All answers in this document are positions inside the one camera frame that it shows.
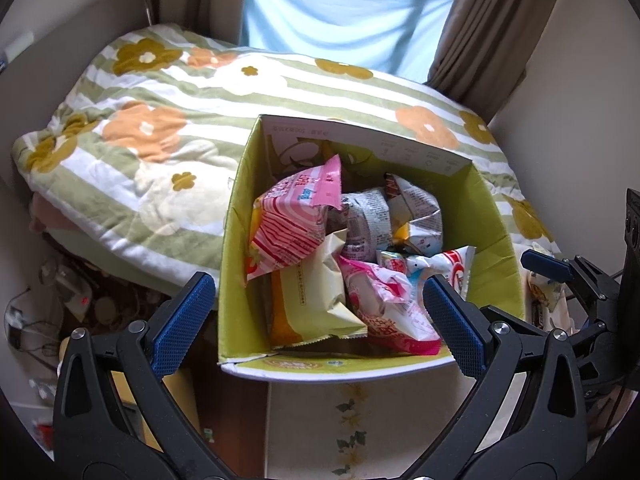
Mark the orange cream bread packet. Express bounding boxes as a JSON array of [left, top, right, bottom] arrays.
[[269, 229, 369, 350]]

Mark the white blue red packet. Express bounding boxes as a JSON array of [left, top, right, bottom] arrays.
[[376, 245, 477, 306]]

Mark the light blue cloth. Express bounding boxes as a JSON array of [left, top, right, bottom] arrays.
[[239, 0, 456, 86]]

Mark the small white blue container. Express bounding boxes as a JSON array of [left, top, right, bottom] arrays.
[[0, 30, 36, 68]]

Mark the cream floral table cloth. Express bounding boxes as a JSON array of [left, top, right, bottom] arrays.
[[265, 260, 576, 480]]

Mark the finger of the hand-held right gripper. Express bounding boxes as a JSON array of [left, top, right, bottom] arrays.
[[570, 310, 626, 401], [520, 249, 623, 311]]

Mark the tangle of cables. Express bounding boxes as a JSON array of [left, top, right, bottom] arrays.
[[5, 255, 168, 376]]

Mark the pink bed sheet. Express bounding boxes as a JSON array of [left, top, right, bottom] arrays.
[[27, 192, 61, 233]]

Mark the grey headboard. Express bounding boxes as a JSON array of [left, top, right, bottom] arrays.
[[0, 0, 151, 126]]

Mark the yellow-green cardboard box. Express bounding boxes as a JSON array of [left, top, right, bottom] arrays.
[[217, 114, 526, 383]]

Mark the white grey printed packet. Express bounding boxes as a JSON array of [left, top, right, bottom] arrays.
[[524, 267, 572, 333], [385, 173, 446, 256], [341, 187, 392, 257]]

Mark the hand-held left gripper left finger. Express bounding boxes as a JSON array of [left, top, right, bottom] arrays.
[[52, 271, 241, 480]]

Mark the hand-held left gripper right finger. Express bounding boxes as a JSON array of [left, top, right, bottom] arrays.
[[400, 274, 588, 480]]

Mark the pink striped snack packet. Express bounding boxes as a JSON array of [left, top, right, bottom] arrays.
[[246, 154, 344, 282]]

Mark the floral striped blanket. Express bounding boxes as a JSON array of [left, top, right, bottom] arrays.
[[11, 22, 556, 291]]

